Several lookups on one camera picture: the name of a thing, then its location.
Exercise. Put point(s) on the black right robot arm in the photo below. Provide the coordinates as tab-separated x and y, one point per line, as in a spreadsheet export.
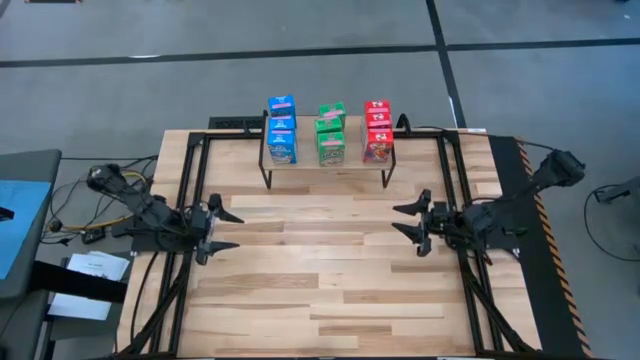
515	200

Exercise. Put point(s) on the black flat bar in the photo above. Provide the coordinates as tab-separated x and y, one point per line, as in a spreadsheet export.
75	282

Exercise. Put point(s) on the white paper sheet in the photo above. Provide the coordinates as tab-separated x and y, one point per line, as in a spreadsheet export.
80	306

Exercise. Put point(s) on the black aluminium table frame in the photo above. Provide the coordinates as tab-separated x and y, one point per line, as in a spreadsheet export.
225	134

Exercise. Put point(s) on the blue Rice Krispies cereal box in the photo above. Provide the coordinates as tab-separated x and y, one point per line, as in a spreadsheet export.
283	122
282	146
281	105

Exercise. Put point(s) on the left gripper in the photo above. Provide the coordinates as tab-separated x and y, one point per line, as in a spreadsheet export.
202	227

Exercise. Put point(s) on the white paper stack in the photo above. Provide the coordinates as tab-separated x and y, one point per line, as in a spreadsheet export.
97	266

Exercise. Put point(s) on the green Apple Jacks cereal box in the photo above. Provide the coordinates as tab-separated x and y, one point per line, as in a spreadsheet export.
328	125
331	149
333	109

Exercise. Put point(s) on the grey metal stand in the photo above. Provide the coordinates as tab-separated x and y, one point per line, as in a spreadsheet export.
620	191

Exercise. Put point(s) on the black perforated panel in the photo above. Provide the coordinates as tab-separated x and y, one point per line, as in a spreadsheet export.
235	122

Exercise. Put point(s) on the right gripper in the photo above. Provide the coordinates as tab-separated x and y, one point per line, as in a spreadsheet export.
437	222

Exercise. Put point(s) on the blue desk mat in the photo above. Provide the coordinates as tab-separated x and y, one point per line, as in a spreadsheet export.
25	225

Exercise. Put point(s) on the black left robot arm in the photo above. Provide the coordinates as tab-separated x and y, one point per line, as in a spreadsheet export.
135	200

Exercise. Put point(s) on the grey side table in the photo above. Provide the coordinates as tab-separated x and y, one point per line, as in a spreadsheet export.
30	165

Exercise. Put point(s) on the red Froot Loops cereal box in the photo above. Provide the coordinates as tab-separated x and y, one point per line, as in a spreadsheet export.
377	106
377	146
378	121

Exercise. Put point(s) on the wooden shelf with black legs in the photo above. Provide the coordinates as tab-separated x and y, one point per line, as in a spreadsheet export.
350	164

